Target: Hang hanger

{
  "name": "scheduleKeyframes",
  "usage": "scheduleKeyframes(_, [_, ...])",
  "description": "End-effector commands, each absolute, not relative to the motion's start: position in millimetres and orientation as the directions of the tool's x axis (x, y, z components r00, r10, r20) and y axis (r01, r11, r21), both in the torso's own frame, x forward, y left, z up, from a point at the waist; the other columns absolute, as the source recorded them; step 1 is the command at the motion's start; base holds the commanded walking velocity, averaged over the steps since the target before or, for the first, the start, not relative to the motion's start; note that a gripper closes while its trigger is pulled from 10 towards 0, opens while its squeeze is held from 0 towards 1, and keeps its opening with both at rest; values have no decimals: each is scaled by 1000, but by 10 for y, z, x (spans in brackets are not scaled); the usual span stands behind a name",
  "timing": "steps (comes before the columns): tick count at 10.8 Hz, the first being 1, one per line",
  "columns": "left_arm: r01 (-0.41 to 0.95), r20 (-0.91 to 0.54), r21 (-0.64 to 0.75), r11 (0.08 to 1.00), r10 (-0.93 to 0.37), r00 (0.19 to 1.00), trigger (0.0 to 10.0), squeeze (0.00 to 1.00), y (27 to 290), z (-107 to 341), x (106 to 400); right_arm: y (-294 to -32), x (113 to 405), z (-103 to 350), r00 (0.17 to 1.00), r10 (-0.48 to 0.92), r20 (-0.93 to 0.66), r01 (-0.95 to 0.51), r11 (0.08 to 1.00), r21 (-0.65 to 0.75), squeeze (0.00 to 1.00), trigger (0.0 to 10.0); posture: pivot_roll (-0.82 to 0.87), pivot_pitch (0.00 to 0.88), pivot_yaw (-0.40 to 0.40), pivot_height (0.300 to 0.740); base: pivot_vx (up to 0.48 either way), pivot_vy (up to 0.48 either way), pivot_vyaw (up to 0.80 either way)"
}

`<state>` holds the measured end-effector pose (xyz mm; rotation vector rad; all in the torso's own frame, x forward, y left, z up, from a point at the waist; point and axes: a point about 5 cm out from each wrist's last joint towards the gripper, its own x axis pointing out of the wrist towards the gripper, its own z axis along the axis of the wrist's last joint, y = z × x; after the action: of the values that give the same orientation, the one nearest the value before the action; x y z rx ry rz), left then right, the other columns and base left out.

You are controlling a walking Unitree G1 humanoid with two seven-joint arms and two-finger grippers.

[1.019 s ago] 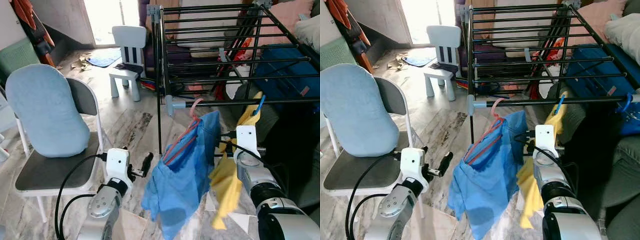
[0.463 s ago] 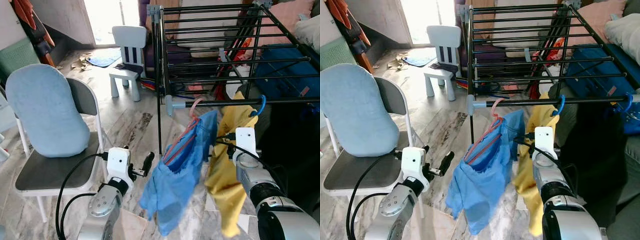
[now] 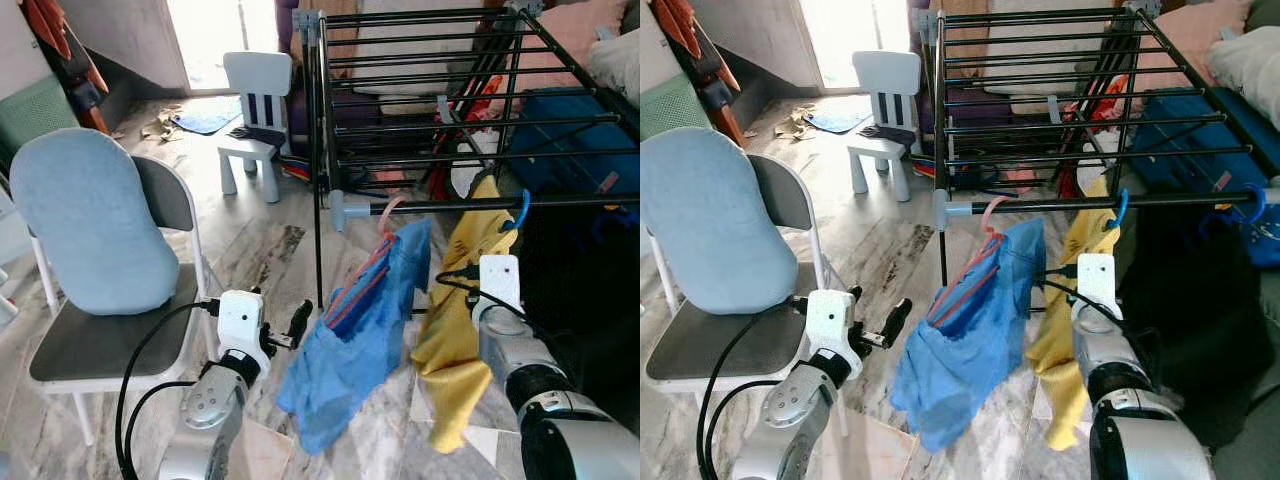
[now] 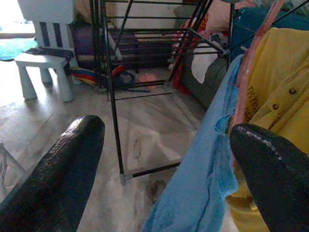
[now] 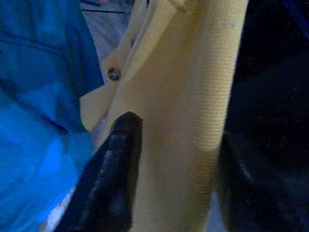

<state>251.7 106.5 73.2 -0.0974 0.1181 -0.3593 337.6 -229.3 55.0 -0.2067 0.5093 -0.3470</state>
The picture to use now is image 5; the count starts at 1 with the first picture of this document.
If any blue white plaid shirt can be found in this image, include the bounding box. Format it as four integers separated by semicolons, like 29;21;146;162
79;0;136;61

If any navy blue garment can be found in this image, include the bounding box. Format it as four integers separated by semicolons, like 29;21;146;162
223;0;309;232

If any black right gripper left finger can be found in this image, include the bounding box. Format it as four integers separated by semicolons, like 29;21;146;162
56;111;145;232

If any yellow knit cardigan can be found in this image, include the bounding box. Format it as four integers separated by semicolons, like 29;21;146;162
79;0;249;232

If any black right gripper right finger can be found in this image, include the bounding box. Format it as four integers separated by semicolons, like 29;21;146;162
216;132;302;232

